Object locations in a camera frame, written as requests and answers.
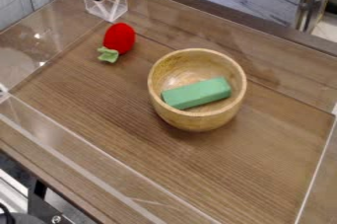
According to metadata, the wooden bowl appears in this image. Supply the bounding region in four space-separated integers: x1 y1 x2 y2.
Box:
148 48 248 132

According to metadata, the clear acrylic tray wall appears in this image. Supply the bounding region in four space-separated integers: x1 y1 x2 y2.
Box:
0 85 220 224

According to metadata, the green rectangular block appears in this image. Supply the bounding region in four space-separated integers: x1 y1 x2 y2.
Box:
162 77 232 110

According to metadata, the red plush fruit green leaf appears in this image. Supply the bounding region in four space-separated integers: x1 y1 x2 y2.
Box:
98 23 136 63

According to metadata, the black cable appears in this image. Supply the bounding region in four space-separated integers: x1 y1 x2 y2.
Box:
0 202 18 224

